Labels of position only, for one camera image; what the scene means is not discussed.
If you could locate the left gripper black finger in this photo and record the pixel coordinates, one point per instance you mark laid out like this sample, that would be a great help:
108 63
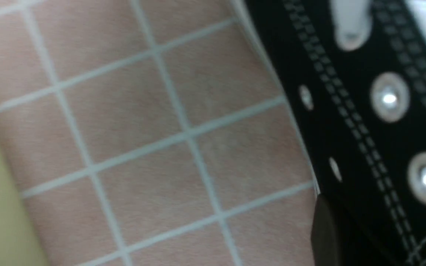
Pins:
336 239

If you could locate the black canvas sneaker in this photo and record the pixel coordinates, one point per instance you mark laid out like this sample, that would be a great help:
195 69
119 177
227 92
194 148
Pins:
354 74

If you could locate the pink checkered tablecloth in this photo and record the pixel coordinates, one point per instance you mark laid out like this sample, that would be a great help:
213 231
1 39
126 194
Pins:
147 133

